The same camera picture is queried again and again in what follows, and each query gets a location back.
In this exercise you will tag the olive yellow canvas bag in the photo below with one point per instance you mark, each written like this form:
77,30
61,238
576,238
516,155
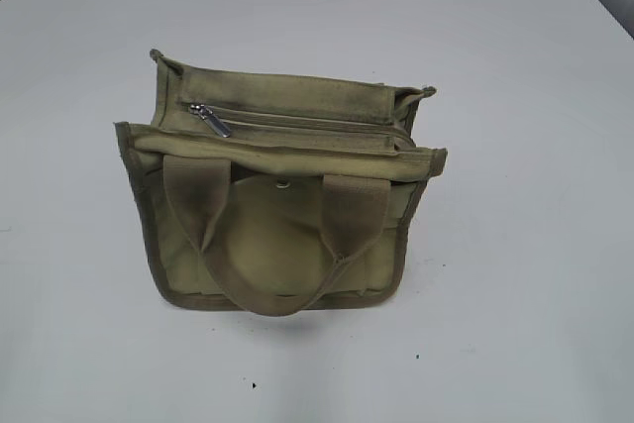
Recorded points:
307,206

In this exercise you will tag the silver metal zipper pull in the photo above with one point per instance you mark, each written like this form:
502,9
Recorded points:
206,114

